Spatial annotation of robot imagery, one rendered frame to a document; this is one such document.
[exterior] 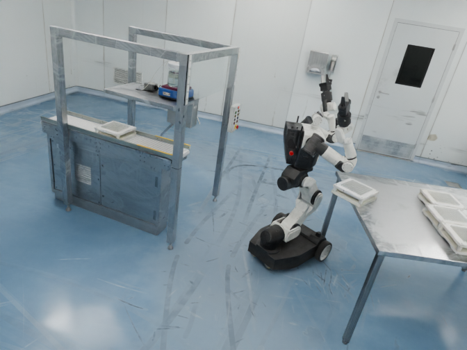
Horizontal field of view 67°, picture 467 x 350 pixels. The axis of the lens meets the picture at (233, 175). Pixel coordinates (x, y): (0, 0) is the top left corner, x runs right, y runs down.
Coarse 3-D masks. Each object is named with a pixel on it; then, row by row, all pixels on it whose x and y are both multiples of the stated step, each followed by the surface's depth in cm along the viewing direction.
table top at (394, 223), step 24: (384, 192) 277; (408, 192) 283; (456, 192) 297; (360, 216) 238; (384, 216) 242; (408, 216) 247; (384, 240) 214; (408, 240) 218; (432, 240) 222; (456, 264) 206
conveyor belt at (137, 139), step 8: (72, 120) 320; (80, 120) 323; (88, 128) 308; (136, 136) 308; (144, 144) 294; (152, 144) 296; (160, 144) 299; (168, 144) 301; (168, 152) 287; (184, 152) 292
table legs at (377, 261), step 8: (328, 208) 316; (328, 216) 316; (328, 224) 320; (376, 256) 211; (384, 256) 208; (376, 264) 211; (368, 272) 218; (376, 272) 213; (368, 280) 216; (368, 288) 219; (360, 296) 224; (360, 304) 225; (352, 312) 232; (360, 312) 228; (352, 320) 231; (352, 328) 234; (344, 336) 240
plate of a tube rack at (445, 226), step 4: (444, 224) 228; (448, 224) 229; (452, 224) 230; (456, 224) 231; (444, 228) 227; (448, 228) 224; (448, 232) 222; (452, 232) 221; (452, 236) 217; (456, 236) 217; (456, 240) 213; (460, 240) 213; (460, 244) 209; (464, 244) 209
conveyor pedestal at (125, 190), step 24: (48, 144) 323; (72, 144) 313; (72, 168) 325; (96, 168) 314; (120, 168) 304; (144, 168) 295; (72, 192) 336; (96, 192) 325; (120, 192) 314; (144, 192) 304; (168, 192) 312; (120, 216) 324; (144, 216) 315
